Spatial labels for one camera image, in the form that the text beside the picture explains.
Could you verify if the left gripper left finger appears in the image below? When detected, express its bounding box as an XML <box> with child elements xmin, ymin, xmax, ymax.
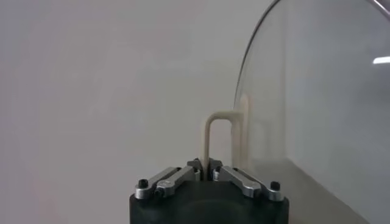
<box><xmin>135</xmin><ymin>158</ymin><xmax>202</xmax><ymax>200</ymax></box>

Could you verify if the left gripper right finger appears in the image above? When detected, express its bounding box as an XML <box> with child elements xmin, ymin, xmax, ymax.
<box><xmin>208</xmin><ymin>158</ymin><xmax>285</xmax><ymax>202</ymax></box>

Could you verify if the glass lid with cream handle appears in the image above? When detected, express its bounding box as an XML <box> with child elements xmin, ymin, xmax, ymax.
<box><xmin>200</xmin><ymin>0</ymin><xmax>390</xmax><ymax>224</ymax></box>

